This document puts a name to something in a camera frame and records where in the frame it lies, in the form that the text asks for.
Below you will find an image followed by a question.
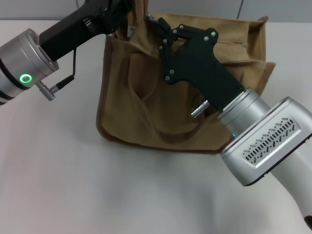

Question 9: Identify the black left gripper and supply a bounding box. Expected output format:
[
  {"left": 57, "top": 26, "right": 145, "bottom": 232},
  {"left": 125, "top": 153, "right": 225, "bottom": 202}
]
[{"left": 39, "top": 0, "right": 136, "bottom": 63}]

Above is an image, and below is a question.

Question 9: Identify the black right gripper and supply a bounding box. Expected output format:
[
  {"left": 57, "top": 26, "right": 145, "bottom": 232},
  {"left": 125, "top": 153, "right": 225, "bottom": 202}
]
[{"left": 156, "top": 17, "right": 245, "bottom": 112}]

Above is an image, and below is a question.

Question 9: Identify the khaki canvas food bag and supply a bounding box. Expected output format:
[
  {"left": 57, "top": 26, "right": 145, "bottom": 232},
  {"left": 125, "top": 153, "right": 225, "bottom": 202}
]
[{"left": 96, "top": 0, "right": 277, "bottom": 156}]

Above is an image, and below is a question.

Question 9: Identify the right gripper cable with connectors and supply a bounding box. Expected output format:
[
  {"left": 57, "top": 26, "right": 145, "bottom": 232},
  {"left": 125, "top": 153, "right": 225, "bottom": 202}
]
[{"left": 190, "top": 96, "right": 210, "bottom": 118}]

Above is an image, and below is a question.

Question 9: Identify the gripper cable with connectors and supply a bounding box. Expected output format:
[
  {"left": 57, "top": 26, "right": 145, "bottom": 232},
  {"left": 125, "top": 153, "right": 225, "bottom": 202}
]
[
  {"left": 36, "top": 47, "right": 78, "bottom": 100},
  {"left": 190, "top": 96, "right": 210, "bottom": 118}
]

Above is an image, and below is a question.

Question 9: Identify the left gripper cable with connectors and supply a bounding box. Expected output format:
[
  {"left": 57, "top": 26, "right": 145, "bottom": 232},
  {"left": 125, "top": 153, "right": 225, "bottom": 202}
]
[{"left": 36, "top": 47, "right": 78, "bottom": 100}]

